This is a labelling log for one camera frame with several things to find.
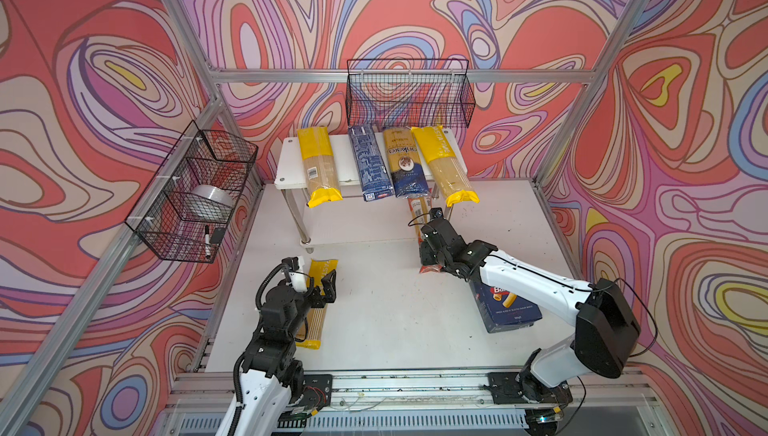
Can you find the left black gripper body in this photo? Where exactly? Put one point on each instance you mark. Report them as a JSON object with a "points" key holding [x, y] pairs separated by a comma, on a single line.
{"points": [[299, 306]]}

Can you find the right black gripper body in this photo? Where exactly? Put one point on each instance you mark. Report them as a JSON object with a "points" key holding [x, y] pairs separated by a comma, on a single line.
{"points": [[428, 256]]}

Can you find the red spaghetti bag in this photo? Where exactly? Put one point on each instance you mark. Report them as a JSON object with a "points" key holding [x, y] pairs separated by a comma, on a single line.
{"points": [[420, 208]]}

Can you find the dark blue spaghetti bag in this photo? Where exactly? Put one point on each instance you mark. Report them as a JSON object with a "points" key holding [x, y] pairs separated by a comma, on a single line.
{"points": [[405, 165]]}

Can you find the blue spaghetti box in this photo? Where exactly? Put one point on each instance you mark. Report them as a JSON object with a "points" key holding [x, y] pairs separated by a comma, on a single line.
{"points": [[374, 177]]}

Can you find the yellow spaghetti bag long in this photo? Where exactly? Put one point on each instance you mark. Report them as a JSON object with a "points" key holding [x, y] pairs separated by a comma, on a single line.
{"points": [[319, 166]]}

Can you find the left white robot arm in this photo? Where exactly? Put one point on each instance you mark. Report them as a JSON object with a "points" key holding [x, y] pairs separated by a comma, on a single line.
{"points": [[270, 384]]}

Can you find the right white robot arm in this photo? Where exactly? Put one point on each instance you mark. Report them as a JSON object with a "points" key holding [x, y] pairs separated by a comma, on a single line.
{"points": [[605, 329]]}

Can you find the blue Barilla pasta box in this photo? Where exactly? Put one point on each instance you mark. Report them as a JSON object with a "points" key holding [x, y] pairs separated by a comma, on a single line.
{"points": [[502, 311]]}

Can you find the white shelf with metal legs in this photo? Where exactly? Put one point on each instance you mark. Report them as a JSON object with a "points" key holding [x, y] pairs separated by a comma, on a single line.
{"points": [[350, 220]]}

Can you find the black marker pen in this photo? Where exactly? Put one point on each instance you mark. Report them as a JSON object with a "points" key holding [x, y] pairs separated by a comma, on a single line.
{"points": [[207, 243]]}

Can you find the silver tape roll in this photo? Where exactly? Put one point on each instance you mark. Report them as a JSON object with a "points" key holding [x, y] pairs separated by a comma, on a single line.
{"points": [[214, 194]]}

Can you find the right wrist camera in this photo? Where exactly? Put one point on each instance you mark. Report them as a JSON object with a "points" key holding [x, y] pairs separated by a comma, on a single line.
{"points": [[436, 213]]}

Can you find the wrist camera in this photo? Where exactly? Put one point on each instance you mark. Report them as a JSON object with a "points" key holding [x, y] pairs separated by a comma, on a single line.
{"points": [[436, 213], [294, 274]]}

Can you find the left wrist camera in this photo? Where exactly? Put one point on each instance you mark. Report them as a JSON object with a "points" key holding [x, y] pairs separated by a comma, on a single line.
{"points": [[294, 274]]}

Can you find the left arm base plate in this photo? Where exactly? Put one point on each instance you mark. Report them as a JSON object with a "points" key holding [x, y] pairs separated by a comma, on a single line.
{"points": [[313, 393]]}

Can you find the black wire basket left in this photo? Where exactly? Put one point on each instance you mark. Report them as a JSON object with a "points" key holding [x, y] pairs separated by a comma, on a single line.
{"points": [[170, 222]]}

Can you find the black wire basket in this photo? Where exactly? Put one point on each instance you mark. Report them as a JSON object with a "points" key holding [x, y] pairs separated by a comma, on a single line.
{"points": [[170, 222], [409, 92]]}

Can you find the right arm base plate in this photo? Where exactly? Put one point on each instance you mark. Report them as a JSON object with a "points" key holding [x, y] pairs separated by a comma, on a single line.
{"points": [[512, 388]]}

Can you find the black wire basket back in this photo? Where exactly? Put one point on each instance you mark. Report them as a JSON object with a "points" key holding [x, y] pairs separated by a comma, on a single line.
{"points": [[409, 92]]}

